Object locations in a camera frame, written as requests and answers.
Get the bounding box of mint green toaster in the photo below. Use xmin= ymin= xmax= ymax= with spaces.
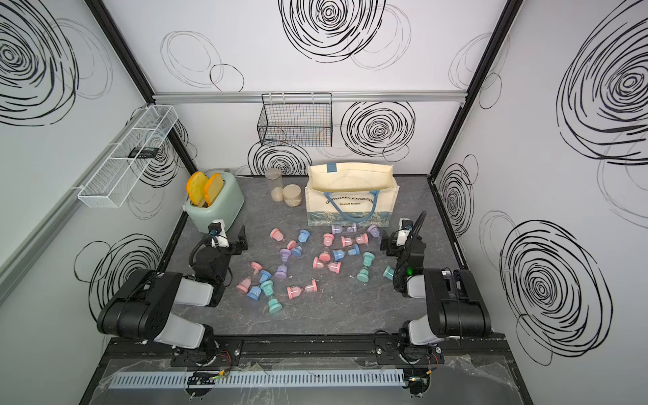
xmin=183 ymin=171 xmax=245 ymax=233

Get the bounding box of blue hourglass upper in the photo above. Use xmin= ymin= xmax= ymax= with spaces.
xmin=290 ymin=229 xmax=311 ymax=258

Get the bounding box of black item in shelf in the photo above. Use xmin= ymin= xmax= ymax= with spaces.
xmin=128 ymin=147 xmax=160 ymax=160

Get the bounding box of purple hourglass right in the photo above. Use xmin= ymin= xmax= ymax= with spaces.
xmin=367 ymin=224 xmax=381 ymax=238

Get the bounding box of blue hourglass lower left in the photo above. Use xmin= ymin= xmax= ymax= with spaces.
xmin=246 ymin=270 xmax=273 ymax=301

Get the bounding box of right yellow toast slice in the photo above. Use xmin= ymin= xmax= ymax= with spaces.
xmin=204 ymin=173 xmax=224 ymax=207

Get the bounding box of blue hourglass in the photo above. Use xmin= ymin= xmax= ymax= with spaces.
xmin=332 ymin=244 xmax=360 ymax=262
xmin=290 ymin=229 xmax=311 ymax=258
xmin=246 ymin=270 xmax=273 ymax=301

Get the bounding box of pink hourglass number fifteen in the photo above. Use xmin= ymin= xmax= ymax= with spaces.
xmin=318 ymin=233 xmax=334 ymax=263

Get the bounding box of white slotted cable duct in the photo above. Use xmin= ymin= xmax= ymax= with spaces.
xmin=108 ymin=369 xmax=406 ymax=390

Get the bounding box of tall glass jar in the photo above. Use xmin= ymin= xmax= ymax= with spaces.
xmin=265 ymin=168 xmax=284 ymax=203

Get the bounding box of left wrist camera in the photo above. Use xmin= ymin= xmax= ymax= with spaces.
xmin=208 ymin=219 xmax=230 ymax=248

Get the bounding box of blue hourglass centre right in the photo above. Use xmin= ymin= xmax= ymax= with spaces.
xmin=332 ymin=244 xmax=360 ymax=262

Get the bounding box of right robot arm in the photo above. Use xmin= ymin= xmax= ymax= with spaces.
xmin=381 ymin=211 xmax=493 ymax=364

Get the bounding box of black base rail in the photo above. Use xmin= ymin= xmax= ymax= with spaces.
xmin=99 ymin=332 xmax=515 ymax=369

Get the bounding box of cream canvas tote bag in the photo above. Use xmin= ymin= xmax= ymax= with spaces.
xmin=305 ymin=162 xmax=399 ymax=227

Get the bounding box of green hourglass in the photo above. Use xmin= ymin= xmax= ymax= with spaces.
xmin=356 ymin=251 xmax=375 ymax=283
xmin=260 ymin=280 xmax=283 ymax=314
xmin=383 ymin=266 xmax=394 ymax=281

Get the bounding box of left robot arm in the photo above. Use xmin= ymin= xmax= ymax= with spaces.
xmin=96 ymin=220 xmax=249 ymax=366

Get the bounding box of black wire basket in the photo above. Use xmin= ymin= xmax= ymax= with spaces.
xmin=256 ymin=92 xmax=333 ymax=147

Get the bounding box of white wire shelf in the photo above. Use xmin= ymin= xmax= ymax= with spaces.
xmin=78 ymin=106 xmax=180 ymax=209

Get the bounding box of yellow toast slice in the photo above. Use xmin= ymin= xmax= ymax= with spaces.
xmin=204 ymin=173 xmax=224 ymax=207
xmin=186 ymin=171 xmax=209 ymax=206

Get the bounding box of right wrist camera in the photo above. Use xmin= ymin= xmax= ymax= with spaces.
xmin=396 ymin=219 xmax=413 ymax=246

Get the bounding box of purple hourglass by bag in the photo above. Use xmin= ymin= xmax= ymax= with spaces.
xmin=332 ymin=224 xmax=358 ymax=235

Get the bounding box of left yellow toast slice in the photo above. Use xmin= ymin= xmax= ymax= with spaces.
xmin=186 ymin=171 xmax=209 ymax=206

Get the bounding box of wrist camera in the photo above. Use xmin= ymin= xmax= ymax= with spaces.
xmin=396 ymin=219 xmax=413 ymax=246
xmin=208 ymin=219 xmax=230 ymax=248

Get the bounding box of purple hourglass centre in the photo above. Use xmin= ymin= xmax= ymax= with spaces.
xmin=273 ymin=248 xmax=292 ymax=279

